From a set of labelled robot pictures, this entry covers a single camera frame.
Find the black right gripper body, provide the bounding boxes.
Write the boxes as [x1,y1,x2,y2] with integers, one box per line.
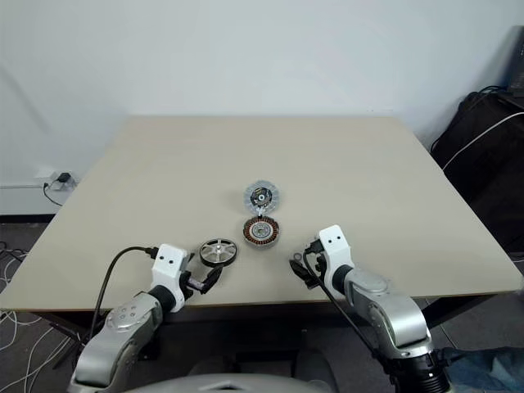
[302,239,328,288]

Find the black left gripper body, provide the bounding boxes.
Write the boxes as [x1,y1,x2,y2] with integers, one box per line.
[179,268,206,296]

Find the black spoked rotor wheel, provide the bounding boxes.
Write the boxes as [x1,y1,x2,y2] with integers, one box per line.
[199,238,239,268]

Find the copper wound motor stator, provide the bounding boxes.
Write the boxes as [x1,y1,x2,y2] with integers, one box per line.
[243,216,280,248]

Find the silver motor housing circuit board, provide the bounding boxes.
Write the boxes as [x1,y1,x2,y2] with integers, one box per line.
[243,179,282,217]

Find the grey robot torso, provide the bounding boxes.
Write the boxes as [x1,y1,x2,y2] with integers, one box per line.
[134,359,388,393]

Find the large black bag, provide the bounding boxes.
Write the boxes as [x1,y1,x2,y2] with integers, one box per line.
[431,92,524,255]

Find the bystander person body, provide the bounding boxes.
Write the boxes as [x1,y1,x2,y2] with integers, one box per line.
[441,346,524,393]

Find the dark monitor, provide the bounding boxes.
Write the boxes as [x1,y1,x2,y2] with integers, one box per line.
[497,25,524,97]

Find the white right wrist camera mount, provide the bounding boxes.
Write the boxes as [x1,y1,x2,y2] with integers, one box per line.
[318,224,354,296]

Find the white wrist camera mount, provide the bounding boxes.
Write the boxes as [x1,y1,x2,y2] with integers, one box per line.
[318,224,354,296]
[151,243,192,314]

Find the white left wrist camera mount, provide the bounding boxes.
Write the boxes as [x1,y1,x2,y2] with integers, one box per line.
[151,243,192,314]

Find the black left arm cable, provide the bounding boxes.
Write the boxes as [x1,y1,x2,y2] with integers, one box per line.
[88,245,161,335]

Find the black table frame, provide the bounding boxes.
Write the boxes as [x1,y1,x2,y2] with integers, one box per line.
[28,282,524,361]

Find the black adapter cable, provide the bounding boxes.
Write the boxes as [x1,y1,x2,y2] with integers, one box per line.
[43,182,63,206]

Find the white wall socket box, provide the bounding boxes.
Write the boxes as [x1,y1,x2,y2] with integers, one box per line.
[36,167,79,192]

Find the white floor cable tangle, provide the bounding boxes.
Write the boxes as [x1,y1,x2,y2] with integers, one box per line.
[0,241,103,393]

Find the white cable over bag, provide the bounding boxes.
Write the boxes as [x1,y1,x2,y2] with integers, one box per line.
[441,110,524,171]

